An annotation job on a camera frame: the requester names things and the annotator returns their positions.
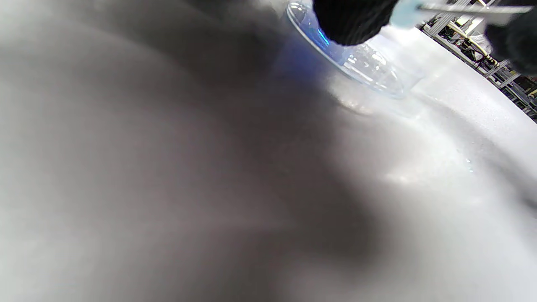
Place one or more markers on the person's right hand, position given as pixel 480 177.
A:
pixel 514 42

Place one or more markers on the person's left hand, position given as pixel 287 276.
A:
pixel 352 21

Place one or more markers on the clear culture dish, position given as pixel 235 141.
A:
pixel 365 67

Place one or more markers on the white cotton tuft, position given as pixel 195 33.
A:
pixel 405 14

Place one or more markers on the metal tweezers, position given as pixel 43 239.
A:
pixel 470 10

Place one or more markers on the aluminium profile rack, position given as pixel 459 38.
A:
pixel 482 46

